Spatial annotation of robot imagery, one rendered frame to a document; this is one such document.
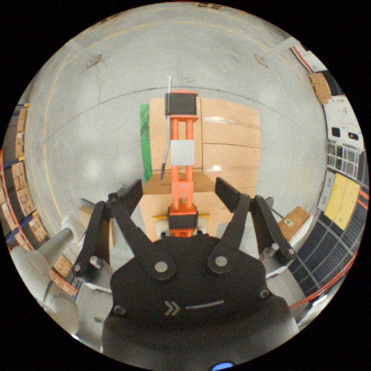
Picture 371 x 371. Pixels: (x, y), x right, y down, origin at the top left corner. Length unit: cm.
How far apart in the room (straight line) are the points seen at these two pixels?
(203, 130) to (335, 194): 709
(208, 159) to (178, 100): 65
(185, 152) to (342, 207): 733
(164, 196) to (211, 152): 55
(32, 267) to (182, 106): 71
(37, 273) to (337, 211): 780
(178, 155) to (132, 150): 123
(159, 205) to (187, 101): 42
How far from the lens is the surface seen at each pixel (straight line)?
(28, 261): 56
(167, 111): 30
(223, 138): 92
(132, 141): 149
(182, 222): 37
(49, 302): 55
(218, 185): 18
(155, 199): 49
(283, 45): 290
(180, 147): 28
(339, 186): 723
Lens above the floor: 137
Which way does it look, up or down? 69 degrees down
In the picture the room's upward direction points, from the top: 168 degrees clockwise
